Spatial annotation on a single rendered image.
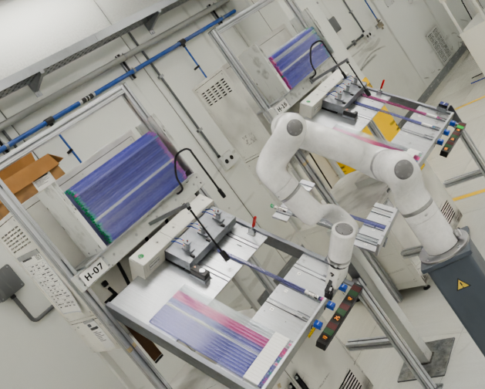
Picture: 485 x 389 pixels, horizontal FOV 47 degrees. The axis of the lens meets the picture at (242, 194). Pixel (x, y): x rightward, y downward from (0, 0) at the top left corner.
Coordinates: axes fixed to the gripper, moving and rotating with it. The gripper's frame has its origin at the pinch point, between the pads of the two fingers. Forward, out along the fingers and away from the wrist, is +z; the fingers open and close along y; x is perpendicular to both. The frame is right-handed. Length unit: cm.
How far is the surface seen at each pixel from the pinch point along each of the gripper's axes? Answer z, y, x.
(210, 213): 4, 12, 67
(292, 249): 11.0, 19.0, 27.8
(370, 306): 26.0, 21.0, -10.2
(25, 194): -8, -33, 132
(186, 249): 3, -12, 62
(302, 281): 10.2, 4.9, 15.3
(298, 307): 10.2, -7.9, 10.4
